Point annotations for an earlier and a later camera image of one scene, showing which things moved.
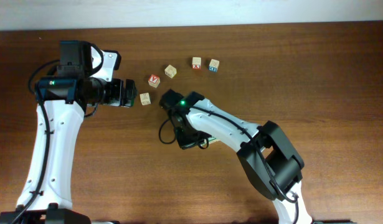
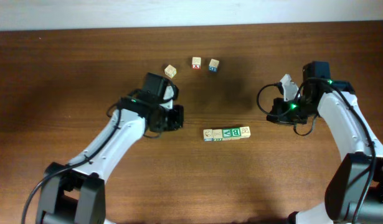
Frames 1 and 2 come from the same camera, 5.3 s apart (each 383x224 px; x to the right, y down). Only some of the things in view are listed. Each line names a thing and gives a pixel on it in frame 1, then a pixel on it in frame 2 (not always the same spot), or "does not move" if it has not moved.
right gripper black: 184,144 to 276,114
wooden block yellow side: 170,71 does not move
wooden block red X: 196,63 does not move
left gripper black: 117,99 to 172,120
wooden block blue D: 213,65 does not move
